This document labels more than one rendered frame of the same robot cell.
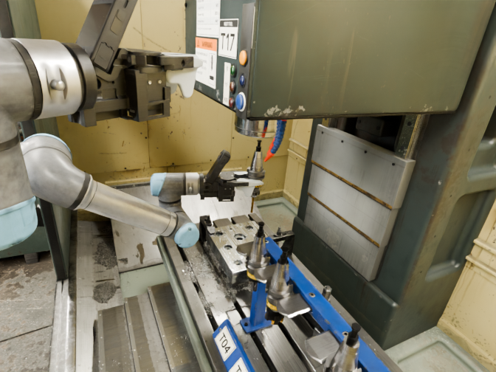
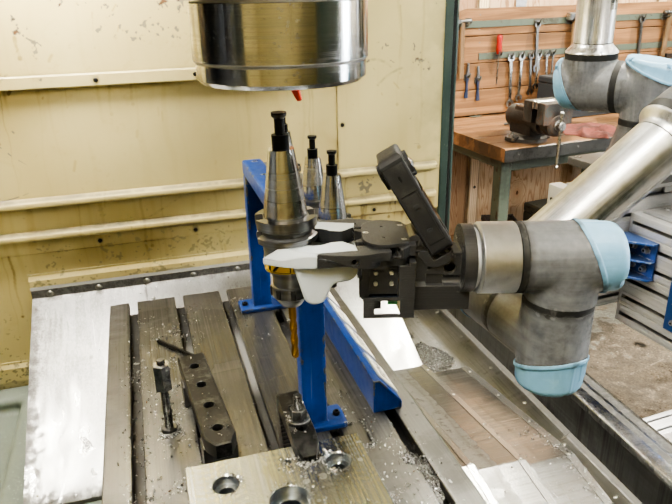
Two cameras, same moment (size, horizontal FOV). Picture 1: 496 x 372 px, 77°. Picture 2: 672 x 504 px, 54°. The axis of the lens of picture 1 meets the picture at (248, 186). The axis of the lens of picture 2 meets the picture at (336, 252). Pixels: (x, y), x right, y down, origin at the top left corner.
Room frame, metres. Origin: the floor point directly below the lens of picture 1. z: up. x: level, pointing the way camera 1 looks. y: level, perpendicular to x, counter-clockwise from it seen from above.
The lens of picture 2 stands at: (1.59, 0.15, 1.55)
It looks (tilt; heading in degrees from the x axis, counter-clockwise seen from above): 22 degrees down; 191
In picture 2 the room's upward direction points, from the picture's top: 1 degrees counter-clockwise
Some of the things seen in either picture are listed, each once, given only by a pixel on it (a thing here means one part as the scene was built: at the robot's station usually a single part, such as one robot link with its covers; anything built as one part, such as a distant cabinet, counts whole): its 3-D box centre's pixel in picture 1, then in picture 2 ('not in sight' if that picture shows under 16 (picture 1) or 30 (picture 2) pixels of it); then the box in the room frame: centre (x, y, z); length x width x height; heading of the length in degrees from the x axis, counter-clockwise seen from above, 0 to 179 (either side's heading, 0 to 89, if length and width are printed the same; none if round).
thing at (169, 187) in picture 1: (168, 185); (565, 259); (0.92, 0.26, 1.28); 0.11 x 0.08 x 0.09; 102
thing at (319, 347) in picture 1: (322, 347); not in sight; (0.42, -0.17, 1.21); 0.07 x 0.05 x 0.01; 118
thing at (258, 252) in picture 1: (259, 246); (332, 195); (0.66, -0.04, 1.26); 0.04 x 0.04 x 0.07
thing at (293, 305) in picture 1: (291, 305); not in sight; (0.52, -0.12, 1.21); 0.07 x 0.05 x 0.01; 118
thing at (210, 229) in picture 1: (207, 229); not in sight; (1.15, 0.16, 0.97); 0.13 x 0.03 x 0.15; 28
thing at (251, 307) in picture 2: not in sight; (258, 243); (0.35, -0.27, 1.05); 0.10 x 0.05 x 0.30; 118
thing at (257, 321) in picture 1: (260, 288); (310, 342); (0.74, -0.06, 1.05); 0.10 x 0.05 x 0.30; 118
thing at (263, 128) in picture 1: (260, 112); (278, 10); (0.98, -0.02, 1.53); 0.16 x 0.16 x 0.12
